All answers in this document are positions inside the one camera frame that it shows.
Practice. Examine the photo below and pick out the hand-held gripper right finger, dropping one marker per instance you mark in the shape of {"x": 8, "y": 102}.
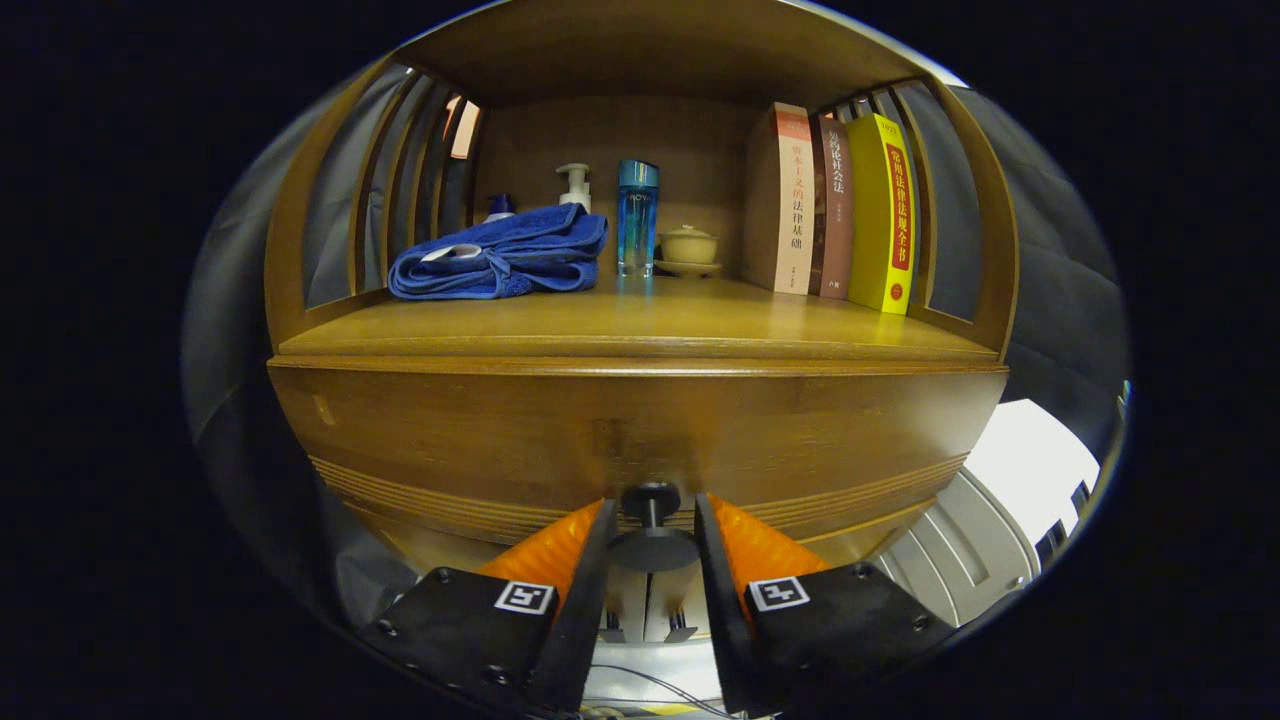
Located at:
{"x": 722, "y": 620}

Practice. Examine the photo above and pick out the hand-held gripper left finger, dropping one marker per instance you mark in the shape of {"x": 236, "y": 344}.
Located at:
{"x": 585, "y": 620}

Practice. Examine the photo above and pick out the black drawer knob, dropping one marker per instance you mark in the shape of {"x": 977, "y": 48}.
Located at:
{"x": 650, "y": 497}

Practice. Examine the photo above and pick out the wooden countertop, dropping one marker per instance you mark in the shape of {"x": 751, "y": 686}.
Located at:
{"x": 650, "y": 315}

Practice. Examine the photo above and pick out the wooden cabinet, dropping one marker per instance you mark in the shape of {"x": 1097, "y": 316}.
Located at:
{"x": 620, "y": 130}

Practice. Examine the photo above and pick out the grey ribbed panel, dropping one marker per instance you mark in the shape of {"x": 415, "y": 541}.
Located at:
{"x": 960, "y": 545}

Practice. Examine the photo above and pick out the white board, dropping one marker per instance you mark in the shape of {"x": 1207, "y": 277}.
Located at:
{"x": 1030, "y": 460}

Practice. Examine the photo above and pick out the yellow lidded teacup with saucer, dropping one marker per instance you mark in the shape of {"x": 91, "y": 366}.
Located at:
{"x": 688, "y": 247}

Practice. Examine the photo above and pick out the folded blue towel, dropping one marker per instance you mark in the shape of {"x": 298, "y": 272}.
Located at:
{"x": 520, "y": 250}

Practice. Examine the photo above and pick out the blue glass bottle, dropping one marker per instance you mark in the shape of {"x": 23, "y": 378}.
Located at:
{"x": 637, "y": 225}

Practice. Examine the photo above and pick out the brown book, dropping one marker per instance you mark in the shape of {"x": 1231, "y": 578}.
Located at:
{"x": 836, "y": 220}

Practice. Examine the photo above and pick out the beige book with orange spine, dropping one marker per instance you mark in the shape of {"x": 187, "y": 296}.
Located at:
{"x": 795, "y": 210}

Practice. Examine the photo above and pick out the small white bottle blue cap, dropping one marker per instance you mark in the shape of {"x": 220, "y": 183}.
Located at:
{"x": 500, "y": 205}

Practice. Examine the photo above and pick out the white pump bottle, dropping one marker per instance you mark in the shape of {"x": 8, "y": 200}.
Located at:
{"x": 576, "y": 195}

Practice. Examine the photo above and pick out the yellow book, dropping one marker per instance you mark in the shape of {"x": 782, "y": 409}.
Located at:
{"x": 880, "y": 220}

